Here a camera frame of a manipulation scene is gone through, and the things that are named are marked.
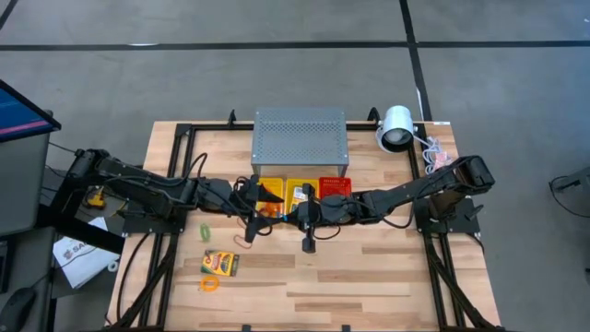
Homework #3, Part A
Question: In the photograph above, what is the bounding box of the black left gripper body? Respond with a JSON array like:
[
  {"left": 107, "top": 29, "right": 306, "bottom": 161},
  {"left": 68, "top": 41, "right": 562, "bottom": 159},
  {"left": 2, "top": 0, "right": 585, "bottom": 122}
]
[{"left": 228, "top": 173, "right": 263, "bottom": 223}]

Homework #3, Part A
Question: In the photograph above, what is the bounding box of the grey metal cabinet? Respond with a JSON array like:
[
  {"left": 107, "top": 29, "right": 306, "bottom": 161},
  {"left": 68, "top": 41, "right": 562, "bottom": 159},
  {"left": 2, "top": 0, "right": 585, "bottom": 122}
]
[{"left": 0, "top": 131, "right": 53, "bottom": 237}]

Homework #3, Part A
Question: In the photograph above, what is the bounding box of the grey chair base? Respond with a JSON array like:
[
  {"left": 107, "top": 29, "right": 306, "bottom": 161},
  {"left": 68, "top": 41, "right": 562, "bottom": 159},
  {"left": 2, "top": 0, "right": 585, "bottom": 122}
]
[{"left": 550, "top": 165, "right": 590, "bottom": 194}]

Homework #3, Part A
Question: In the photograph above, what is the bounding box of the black left camera cable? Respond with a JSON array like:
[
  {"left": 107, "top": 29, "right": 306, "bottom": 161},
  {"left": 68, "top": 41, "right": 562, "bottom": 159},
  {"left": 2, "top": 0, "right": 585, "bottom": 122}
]
[{"left": 182, "top": 151, "right": 209, "bottom": 185}]

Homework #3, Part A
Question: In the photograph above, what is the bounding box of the black camera cable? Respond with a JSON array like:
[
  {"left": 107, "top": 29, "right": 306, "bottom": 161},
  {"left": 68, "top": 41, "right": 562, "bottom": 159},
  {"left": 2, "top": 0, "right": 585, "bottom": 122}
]
[
  {"left": 182, "top": 151, "right": 209, "bottom": 185},
  {"left": 313, "top": 224, "right": 343, "bottom": 242}
]

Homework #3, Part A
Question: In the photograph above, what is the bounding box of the white pink cable bundle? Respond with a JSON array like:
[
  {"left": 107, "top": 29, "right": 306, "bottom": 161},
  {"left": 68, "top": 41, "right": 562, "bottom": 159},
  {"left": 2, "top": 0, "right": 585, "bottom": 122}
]
[{"left": 417, "top": 135, "right": 453, "bottom": 176}]

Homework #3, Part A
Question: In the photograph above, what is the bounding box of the thin red rubber band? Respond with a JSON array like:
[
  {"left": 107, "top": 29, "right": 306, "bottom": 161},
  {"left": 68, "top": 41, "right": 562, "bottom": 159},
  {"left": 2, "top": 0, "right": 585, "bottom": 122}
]
[{"left": 231, "top": 216, "right": 254, "bottom": 251}]

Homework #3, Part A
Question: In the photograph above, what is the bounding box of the red plastic slotted basket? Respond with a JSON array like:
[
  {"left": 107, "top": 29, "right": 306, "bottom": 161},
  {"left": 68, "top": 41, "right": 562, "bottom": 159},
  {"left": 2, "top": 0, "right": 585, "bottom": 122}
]
[{"left": 317, "top": 176, "right": 353, "bottom": 200}]

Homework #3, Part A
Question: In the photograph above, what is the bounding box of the black right camera cable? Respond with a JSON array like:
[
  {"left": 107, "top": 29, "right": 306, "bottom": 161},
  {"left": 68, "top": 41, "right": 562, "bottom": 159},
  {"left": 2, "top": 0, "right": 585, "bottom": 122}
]
[{"left": 313, "top": 224, "right": 343, "bottom": 242}]

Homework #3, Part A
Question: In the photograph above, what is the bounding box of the computer monitor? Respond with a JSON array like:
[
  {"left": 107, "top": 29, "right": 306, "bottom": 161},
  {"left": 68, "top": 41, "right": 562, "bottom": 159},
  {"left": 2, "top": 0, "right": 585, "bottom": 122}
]
[{"left": 0, "top": 78, "right": 63, "bottom": 144}]

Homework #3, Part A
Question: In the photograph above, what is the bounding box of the white paper sheet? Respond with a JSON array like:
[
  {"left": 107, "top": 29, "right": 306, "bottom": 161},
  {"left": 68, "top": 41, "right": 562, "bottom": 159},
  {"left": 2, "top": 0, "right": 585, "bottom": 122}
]
[{"left": 52, "top": 216, "right": 123, "bottom": 290}]

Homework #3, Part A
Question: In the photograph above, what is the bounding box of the black floor stand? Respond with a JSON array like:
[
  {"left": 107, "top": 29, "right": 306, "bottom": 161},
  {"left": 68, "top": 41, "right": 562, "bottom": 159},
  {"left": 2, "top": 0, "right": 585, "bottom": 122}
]
[{"left": 35, "top": 184, "right": 126, "bottom": 255}]

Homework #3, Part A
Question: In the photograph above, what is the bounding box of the grey perforated metal riser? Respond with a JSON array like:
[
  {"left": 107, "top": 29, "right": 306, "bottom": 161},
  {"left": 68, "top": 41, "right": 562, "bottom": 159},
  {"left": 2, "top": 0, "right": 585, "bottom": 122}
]
[{"left": 251, "top": 107, "right": 350, "bottom": 179}]

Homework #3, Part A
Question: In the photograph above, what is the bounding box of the yellow cable with plug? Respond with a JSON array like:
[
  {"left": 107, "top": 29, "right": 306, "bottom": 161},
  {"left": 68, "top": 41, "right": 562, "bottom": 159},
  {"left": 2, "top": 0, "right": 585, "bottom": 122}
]
[{"left": 86, "top": 186, "right": 107, "bottom": 210}]

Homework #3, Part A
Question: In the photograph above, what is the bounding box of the white spot lamp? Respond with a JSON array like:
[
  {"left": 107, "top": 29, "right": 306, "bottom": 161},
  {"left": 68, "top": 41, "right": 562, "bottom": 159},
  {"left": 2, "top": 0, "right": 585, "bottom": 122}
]
[{"left": 374, "top": 104, "right": 417, "bottom": 155}]

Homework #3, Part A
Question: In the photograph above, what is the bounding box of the yellow plastic slotted basket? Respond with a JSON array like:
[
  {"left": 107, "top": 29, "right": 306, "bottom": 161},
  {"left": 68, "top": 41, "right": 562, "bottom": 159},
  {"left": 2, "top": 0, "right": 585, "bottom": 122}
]
[
  {"left": 255, "top": 177, "right": 286, "bottom": 219},
  {"left": 284, "top": 177, "right": 320, "bottom": 216}
]

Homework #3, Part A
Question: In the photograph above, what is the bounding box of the black computer mouse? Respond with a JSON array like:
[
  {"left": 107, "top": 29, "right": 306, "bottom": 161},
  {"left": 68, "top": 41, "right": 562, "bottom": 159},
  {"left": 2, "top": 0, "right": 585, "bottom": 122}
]
[{"left": 0, "top": 286, "right": 39, "bottom": 332}]

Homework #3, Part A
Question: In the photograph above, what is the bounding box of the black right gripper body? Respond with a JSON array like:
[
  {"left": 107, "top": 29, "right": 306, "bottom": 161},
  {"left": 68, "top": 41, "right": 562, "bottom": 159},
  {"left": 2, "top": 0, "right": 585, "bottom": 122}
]
[{"left": 297, "top": 183, "right": 326, "bottom": 234}]

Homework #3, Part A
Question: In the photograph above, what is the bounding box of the black looped floor cable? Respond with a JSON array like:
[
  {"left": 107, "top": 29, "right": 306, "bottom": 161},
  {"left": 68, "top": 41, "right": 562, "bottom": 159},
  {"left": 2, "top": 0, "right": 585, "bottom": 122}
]
[{"left": 547, "top": 173, "right": 590, "bottom": 219}]

